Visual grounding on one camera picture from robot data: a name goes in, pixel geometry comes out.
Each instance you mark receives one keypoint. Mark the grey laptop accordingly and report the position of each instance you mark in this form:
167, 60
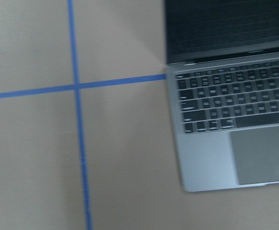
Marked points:
223, 87

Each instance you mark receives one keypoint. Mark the blue tape strip crosswise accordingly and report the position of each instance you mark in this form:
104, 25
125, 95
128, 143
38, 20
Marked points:
80, 86

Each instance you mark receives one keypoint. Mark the blue tape strip lengthwise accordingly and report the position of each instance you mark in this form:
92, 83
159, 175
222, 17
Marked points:
78, 106

